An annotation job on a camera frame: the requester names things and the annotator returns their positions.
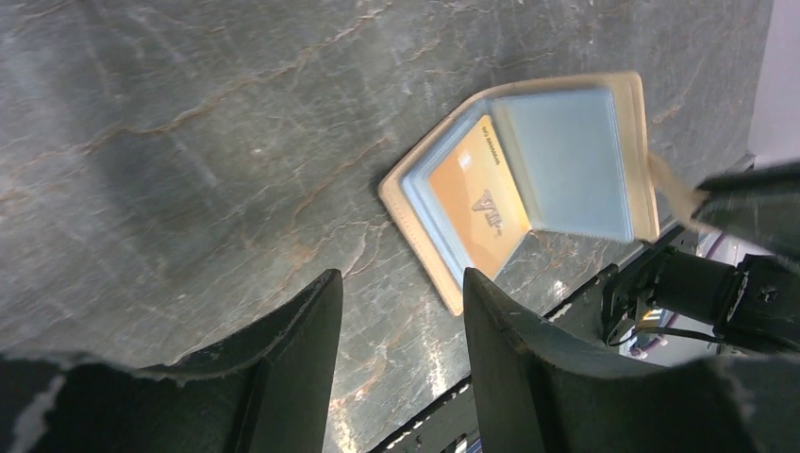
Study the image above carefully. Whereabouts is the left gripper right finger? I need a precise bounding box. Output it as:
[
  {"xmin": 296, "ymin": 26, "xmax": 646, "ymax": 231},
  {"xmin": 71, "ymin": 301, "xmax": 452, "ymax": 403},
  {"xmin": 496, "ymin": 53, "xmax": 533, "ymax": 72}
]
[{"xmin": 462, "ymin": 267, "xmax": 800, "ymax": 453}]

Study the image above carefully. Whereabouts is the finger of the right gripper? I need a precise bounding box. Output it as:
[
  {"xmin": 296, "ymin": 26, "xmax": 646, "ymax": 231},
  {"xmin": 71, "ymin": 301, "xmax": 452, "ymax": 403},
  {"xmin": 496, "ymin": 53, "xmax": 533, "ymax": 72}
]
[{"xmin": 692, "ymin": 160, "xmax": 799, "ymax": 263}]

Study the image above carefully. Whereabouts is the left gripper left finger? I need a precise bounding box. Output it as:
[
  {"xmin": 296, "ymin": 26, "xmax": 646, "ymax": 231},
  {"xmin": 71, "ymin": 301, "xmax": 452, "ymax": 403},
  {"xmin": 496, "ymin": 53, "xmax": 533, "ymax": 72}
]
[{"xmin": 1, "ymin": 269, "xmax": 343, "ymax": 452}]

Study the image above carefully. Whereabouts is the gold credit card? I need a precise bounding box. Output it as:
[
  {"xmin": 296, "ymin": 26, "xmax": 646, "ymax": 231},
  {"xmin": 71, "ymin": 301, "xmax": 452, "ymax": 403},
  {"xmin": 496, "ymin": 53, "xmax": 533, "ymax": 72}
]
[{"xmin": 428, "ymin": 114, "xmax": 531, "ymax": 278}]

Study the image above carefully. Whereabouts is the beige card holder wallet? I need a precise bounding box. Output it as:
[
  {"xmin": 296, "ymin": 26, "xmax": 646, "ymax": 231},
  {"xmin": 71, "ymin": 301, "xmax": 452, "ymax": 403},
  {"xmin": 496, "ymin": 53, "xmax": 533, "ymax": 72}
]
[{"xmin": 378, "ymin": 71, "xmax": 692, "ymax": 315}]

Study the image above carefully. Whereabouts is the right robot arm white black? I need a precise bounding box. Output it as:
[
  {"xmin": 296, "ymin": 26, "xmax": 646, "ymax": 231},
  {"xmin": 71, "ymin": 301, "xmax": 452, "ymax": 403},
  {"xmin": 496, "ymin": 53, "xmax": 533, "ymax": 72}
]
[{"xmin": 602, "ymin": 161, "xmax": 799, "ymax": 354}]

